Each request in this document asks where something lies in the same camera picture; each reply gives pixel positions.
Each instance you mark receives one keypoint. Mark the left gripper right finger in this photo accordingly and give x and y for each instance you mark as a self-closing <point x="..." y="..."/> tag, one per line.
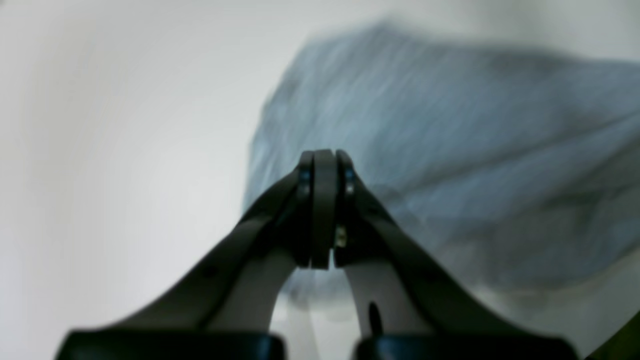
<point x="408" y="306"/>

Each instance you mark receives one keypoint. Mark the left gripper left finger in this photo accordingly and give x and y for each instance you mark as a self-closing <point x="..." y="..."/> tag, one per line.
<point x="222" y="308"/>

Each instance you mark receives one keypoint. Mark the grey T-shirt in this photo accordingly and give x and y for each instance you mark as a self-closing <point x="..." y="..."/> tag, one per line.
<point x="516" y="169"/>

